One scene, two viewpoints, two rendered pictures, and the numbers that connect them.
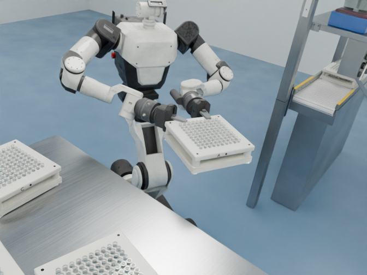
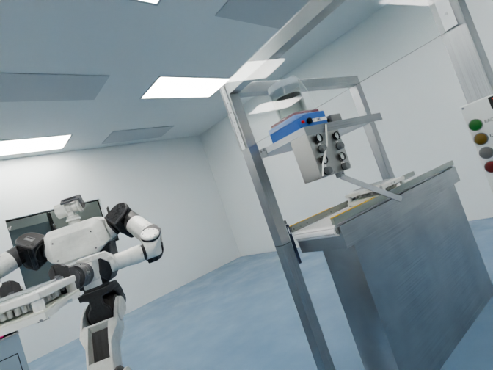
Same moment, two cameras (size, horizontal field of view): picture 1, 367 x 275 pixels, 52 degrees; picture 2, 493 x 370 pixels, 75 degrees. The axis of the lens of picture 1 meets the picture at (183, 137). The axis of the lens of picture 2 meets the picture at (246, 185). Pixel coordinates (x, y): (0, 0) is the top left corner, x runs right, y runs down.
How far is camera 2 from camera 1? 138 cm
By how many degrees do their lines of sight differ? 39
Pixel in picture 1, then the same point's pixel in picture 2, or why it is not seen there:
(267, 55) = not seen: hidden behind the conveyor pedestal
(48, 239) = not seen: outside the picture
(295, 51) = (258, 186)
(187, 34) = (114, 215)
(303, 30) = (251, 162)
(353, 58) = (305, 158)
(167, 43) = (85, 230)
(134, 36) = (48, 236)
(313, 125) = (345, 260)
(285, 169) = (359, 338)
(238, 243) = not seen: outside the picture
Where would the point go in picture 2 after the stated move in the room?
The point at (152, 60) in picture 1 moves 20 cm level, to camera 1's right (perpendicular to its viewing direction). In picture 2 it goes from (75, 252) to (108, 240)
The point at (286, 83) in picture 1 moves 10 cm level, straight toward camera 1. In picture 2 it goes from (271, 223) to (260, 228)
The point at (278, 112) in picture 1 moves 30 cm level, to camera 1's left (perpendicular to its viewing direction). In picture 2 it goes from (285, 260) to (232, 274)
